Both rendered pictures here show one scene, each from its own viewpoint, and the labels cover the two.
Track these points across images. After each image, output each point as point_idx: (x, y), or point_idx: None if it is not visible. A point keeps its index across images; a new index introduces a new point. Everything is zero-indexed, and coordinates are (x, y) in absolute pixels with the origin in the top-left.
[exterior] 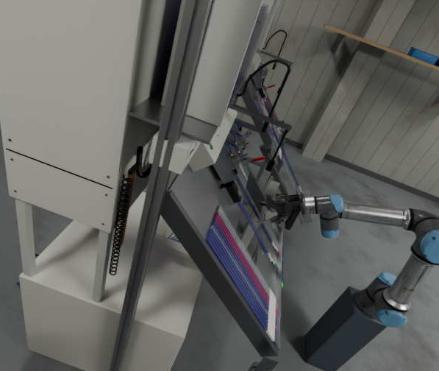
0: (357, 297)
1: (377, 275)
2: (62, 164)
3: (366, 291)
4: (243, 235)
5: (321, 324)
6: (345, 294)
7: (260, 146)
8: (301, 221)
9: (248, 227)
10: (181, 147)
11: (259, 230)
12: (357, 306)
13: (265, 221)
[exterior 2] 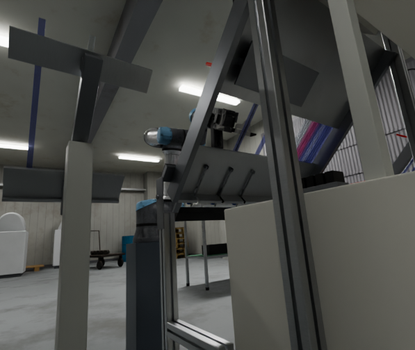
0: (151, 235)
1: (144, 205)
2: None
3: (151, 224)
4: (80, 348)
5: (147, 312)
6: (141, 251)
7: (91, 56)
8: (114, 200)
9: (87, 302)
10: None
11: (244, 152)
12: (158, 241)
13: (250, 132)
